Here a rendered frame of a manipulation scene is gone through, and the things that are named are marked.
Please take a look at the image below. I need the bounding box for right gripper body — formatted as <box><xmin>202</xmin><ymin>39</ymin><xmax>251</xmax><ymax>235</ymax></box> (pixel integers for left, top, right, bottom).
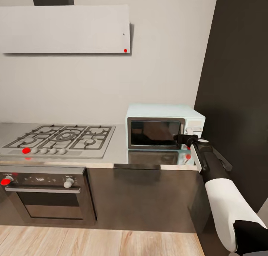
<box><xmin>176</xmin><ymin>134</ymin><xmax>198</xmax><ymax>148</ymax></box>

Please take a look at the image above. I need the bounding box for microwave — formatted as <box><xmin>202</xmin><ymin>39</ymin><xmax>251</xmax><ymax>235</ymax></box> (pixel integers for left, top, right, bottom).
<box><xmin>125</xmin><ymin>104</ymin><xmax>205</xmax><ymax>150</ymax></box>

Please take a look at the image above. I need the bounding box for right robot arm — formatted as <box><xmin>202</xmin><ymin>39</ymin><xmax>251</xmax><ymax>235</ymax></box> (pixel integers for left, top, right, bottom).
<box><xmin>173</xmin><ymin>127</ymin><xmax>268</xmax><ymax>256</ymax></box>

